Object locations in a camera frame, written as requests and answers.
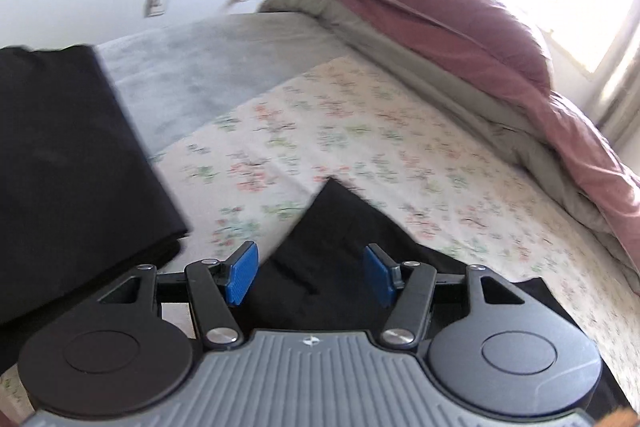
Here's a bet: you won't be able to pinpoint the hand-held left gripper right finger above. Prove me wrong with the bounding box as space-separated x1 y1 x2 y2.
364 243 526 350

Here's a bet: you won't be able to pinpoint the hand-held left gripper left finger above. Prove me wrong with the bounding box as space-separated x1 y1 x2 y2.
97 241 261 349

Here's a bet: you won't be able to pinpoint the black pants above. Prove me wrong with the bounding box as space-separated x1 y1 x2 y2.
0 44 608 427

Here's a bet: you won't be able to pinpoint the pale grey bed sheet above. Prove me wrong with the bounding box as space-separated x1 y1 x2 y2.
95 11 351 155

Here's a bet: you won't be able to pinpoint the pink and grey duvet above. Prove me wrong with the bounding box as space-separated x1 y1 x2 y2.
257 0 640 298

